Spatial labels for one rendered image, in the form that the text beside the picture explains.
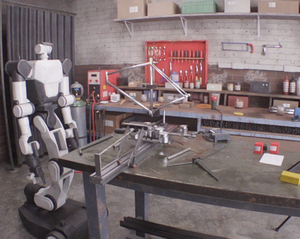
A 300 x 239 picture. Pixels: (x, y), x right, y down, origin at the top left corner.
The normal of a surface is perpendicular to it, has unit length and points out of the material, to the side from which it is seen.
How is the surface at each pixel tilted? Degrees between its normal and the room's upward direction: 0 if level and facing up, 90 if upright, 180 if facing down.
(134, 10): 90
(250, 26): 90
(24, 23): 91
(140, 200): 90
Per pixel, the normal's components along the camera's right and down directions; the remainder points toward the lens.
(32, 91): -0.39, 0.38
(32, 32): 0.30, 0.22
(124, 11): -0.42, 0.18
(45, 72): 0.92, 0.08
